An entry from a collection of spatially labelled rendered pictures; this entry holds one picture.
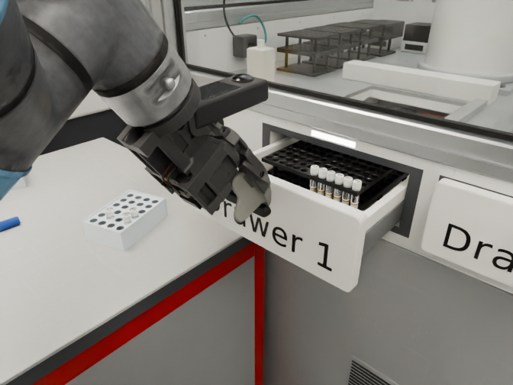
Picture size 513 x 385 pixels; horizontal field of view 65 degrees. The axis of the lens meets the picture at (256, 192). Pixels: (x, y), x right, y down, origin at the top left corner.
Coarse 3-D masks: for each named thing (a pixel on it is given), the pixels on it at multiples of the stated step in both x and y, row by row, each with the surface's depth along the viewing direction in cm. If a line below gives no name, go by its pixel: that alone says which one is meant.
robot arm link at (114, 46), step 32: (32, 0) 25; (64, 0) 26; (96, 0) 27; (128, 0) 29; (64, 32) 26; (96, 32) 27; (128, 32) 29; (160, 32) 32; (96, 64) 28; (128, 64) 30
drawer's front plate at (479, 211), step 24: (456, 192) 52; (480, 192) 50; (432, 216) 55; (456, 216) 53; (480, 216) 50; (504, 216) 49; (432, 240) 56; (456, 240) 54; (480, 240) 52; (504, 240) 50; (480, 264) 53; (504, 264) 51
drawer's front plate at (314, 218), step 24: (288, 192) 51; (312, 192) 50; (216, 216) 63; (288, 216) 52; (312, 216) 49; (336, 216) 47; (360, 216) 45; (264, 240) 57; (288, 240) 54; (312, 240) 51; (336, 240) 48; (360, 240) 47; (312, 264) 53; (336, 264) 50
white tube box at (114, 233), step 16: (128, 192) 77; (112, 208) 72; (128, 208) 72; (144, 208) 72; (160, 208) 74; (96, 224) 68; (112, 224) 68; (128, 224) 68; (144, 224) 71; (96, 240) 69; (112, 240) 67; (128, 240) 67
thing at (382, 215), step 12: (276, 144) 73; (288, 144) 75; (264, 156) 71; (396, 192) 57; (372, 204) 66; (384, 204) 54; (396, 204) 58; (372, 216) 52; (384, 216) 55; (396, 216) 59; (372, 228) 53; (384, 228) 57; (372, 240) 54
